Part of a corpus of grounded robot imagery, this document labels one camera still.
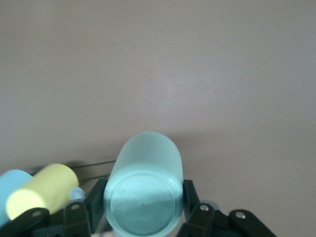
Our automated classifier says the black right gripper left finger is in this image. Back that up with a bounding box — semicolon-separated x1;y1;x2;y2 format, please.
7;178;110;237

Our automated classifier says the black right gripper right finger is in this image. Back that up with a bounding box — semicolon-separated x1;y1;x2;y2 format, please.
176;179;275;237

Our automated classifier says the mint green plastic cup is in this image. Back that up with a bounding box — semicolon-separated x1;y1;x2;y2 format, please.
103;131;185;237

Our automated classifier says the light blue plastic cup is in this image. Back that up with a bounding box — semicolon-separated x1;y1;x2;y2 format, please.
0;169;34;227

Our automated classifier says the yellow plastic cup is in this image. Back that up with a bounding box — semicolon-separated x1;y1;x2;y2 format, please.
6;163;80;221

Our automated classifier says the black wire cup rack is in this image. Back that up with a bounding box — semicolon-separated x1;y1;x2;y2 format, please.
70;159;117;200

